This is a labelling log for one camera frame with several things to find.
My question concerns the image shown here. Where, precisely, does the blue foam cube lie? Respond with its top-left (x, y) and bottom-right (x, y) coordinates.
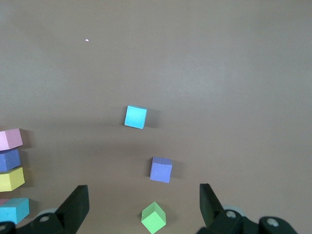
top-left (124, 105), bottom-right (148, 129)
top-left (0, 197), bottom-right (30, 225)

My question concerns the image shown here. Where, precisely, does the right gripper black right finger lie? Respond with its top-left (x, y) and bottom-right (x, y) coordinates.
top-left (196, 183), bottom-right (299, 234)

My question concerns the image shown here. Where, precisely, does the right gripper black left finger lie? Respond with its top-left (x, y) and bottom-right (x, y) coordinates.
top-left (0, 184), bottom-right (90, 234)

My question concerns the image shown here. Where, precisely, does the green foam cube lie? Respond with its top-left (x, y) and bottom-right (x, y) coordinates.
top-left (141, 201), bottom-right (167, 234)

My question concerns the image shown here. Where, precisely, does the yellow foam cube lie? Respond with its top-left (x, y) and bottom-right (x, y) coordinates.
top-left (0, 167), bottom-right (26, 193)

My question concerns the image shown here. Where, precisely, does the brown paper table cover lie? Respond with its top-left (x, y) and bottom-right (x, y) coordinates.
top-left (0, 0), bottom-right (312, 234)

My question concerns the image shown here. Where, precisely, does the purple foam cube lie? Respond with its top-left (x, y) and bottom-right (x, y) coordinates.
top-left (0, 148), bottom-right (22, 173)
top-left (150, 156), bottom-right (173, 183)

